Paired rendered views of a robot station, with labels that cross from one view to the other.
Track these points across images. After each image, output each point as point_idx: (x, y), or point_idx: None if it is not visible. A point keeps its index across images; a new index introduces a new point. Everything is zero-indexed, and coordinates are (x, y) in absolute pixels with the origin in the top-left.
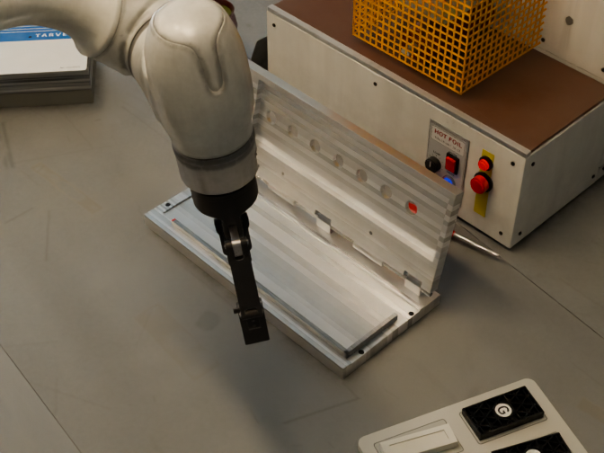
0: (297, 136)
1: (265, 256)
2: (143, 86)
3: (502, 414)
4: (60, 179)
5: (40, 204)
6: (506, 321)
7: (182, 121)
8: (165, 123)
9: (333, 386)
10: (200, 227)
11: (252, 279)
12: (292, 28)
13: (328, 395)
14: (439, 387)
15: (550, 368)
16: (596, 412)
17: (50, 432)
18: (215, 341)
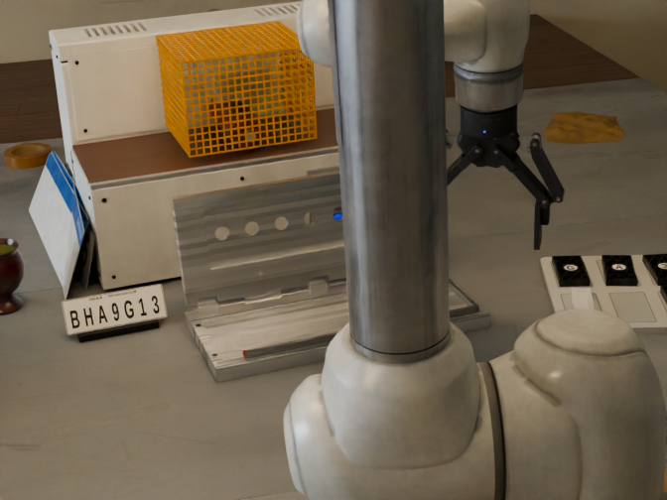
0: (172, 291)
1: (330, 323)
2: (468, 28)
3: (575, 268)
4: (93, 419)
5: (122, 436)
6: (474, 257)
7: (521, 26)
8: (504, 40)
9: (494, 332)
10: (262, 345)
11: (550, 165)
12: (129, 187)
13: (503, 335)
14: (524, 294)
15: (532, 253)
16: (582, 248)
17: None
18: None
